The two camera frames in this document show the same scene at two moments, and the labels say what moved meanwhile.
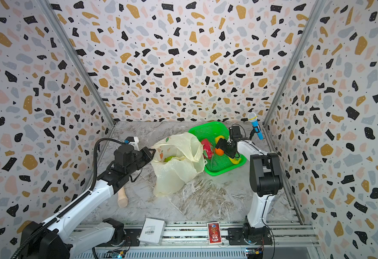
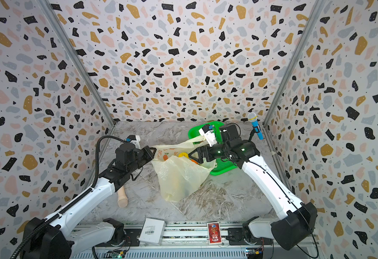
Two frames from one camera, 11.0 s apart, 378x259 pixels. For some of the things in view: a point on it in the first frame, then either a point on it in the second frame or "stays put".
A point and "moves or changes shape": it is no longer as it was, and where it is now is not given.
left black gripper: x=147 y=156 stays put
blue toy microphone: x=252 y=117 stays put
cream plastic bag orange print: x=176 y=159 moves or changes shape
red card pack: x=214 y=233 stays put
